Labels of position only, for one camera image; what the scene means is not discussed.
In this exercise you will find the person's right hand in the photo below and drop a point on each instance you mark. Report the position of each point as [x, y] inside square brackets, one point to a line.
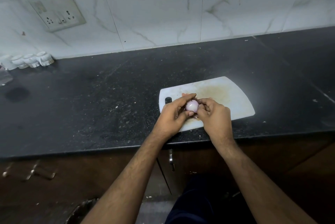
[217, 121]

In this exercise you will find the person's left hand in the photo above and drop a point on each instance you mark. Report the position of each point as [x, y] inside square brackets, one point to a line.
[168, 119]

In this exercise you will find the person's left thumb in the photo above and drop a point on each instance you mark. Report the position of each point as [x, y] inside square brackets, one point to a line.
[188, 114]

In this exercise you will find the person's right thumb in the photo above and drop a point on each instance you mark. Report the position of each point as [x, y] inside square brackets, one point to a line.
[201, 112]

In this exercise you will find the peeled purple onion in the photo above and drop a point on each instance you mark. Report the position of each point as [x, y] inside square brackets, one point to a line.
[191, 105]

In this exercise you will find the person's right forearm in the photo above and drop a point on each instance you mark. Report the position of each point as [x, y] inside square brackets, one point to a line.
[251, 179]

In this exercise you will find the person's left forearm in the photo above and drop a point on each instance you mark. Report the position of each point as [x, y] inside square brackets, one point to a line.
[130, 176]

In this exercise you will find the onion peel scrap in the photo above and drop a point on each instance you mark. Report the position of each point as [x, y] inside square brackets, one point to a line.
[196, 118]

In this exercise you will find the white plastic cutting board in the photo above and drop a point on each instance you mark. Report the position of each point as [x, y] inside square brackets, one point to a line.
[230, 95]

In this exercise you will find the person's dark trousers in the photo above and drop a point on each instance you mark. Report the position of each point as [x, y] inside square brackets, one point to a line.
[193, 205]

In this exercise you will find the brown wooden cabinet door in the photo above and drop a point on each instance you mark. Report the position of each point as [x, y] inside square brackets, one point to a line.
[65, 179]
[288, 169]

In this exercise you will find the dark round bin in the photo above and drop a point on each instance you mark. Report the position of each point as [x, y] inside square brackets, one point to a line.
[82, 210]

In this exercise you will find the clear drinking glass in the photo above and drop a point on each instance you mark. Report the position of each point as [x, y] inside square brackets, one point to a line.
[4, 76]

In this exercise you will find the white wall socket plate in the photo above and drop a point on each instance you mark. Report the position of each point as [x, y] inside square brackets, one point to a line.
[56, 9]

